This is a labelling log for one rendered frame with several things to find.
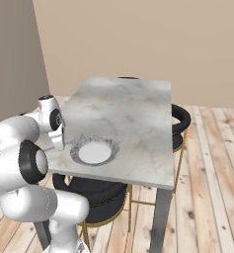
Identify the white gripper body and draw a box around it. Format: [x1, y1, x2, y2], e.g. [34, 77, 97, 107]
[49, 127, 67, 153]

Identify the white plate with grey rim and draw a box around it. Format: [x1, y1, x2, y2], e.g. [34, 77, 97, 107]
[69, 134, 120, 167]

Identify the grey table leg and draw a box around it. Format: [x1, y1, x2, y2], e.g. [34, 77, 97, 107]
[148, 187, 174, 253]
[34, 219, 53, 251]

